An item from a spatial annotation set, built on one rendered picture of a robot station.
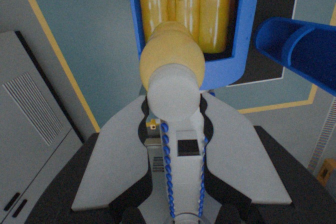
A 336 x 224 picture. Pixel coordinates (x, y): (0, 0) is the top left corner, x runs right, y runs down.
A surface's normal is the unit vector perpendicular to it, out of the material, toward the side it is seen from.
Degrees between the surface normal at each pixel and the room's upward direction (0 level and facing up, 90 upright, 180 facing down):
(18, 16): 0
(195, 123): 0
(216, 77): 15
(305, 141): 0
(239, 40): 33
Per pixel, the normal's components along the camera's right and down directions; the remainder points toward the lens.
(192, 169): 0.00, 0.51
